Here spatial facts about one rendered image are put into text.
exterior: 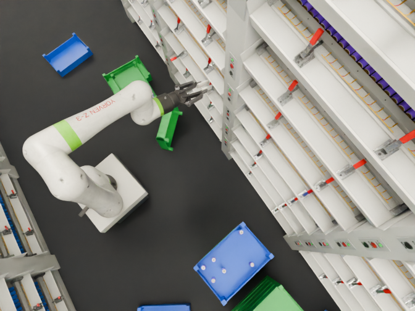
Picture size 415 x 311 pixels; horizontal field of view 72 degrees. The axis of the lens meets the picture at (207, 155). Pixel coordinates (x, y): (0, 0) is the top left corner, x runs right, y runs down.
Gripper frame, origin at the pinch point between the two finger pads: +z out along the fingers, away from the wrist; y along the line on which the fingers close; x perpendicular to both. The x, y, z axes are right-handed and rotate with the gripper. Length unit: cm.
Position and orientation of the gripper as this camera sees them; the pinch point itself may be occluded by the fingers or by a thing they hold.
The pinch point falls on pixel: (204, 86)
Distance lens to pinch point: 147.9
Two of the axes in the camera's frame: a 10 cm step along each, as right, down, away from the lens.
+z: 8.2, -4.5, 3.5
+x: 1.6, -4.1, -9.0
